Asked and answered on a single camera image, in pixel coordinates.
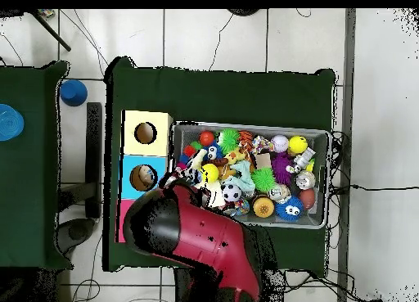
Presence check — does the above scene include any crushed clear bottle blue label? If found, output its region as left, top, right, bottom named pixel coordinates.
left=143, top=166, right=157, bottom=186
left=168, top=168, right=203, bottom=187

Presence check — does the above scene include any cream muslin cloth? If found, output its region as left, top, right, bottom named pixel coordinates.
left=191, top=148, right=227, bottom=208

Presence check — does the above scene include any orange striped tiger plush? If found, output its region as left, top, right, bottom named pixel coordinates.
left=237, top=130, right=255, bottom=151

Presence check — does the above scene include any blue spiky toy with eyes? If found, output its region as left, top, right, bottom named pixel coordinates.
left=274, top=196, right=304, bottom=222

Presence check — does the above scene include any wooden box with three holes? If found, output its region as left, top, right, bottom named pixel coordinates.
left=115, top=109, right=173, bottom=244

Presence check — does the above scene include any shallow metal mesh bin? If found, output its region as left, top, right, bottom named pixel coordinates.
left=168, top=120, right=331, bottom=230

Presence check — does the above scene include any yellow tennis ball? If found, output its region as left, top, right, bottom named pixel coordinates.
left=200, top=163, right=219, bottom=183

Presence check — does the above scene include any orange red ball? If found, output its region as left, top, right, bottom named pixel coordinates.
left=198, top=130, right=216, bottom=147

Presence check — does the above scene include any green spiky ball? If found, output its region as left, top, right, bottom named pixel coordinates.
left=217, top=128, right=241, bottom=154

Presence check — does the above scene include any light teal muslin cloth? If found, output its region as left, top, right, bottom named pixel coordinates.
left=228, top=160, right=256, bottom=193

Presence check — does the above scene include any dark green table cloth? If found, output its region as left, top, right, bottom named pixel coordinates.
left=102, top=56, right=338, bottom=278
left=0, top=61, right=74, bottom=272

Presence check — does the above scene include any toy hamburger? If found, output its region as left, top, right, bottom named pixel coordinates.
left=252, top=195, right=275, bottom=219

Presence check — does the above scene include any white baseball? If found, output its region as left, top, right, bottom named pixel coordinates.
left=270, top=134, right=290, bottom=153

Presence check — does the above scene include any purple spiky toy with eyes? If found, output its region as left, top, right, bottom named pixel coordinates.
left=271, top=151, right=295, bottom=187

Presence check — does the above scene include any yellow smiley ball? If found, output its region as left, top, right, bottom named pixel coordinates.
left=287, top=135, right=309, bottom=155

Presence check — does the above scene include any dark grey round seat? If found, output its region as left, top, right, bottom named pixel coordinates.
left=56, top=217, right=97, bottom=254

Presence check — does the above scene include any blue plastic cup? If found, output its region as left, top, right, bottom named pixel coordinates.
left=59, top=79, right=88, bottom=107

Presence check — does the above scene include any black round stand base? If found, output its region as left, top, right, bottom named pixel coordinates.
left=227, top=8, right=261, bottom=17

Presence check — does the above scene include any black pole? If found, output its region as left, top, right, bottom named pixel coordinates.
left=30, top=10, right=72, bottom=52

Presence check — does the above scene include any blue round lid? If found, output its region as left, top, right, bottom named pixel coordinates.
left=0, top=103, right=25, bottom=142

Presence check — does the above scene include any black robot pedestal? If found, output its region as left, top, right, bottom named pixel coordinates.
left=173, top=267, right=223, bottom=302

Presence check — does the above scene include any black floor cable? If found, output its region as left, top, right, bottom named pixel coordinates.
left=349, top=183, right=419, bottom=192

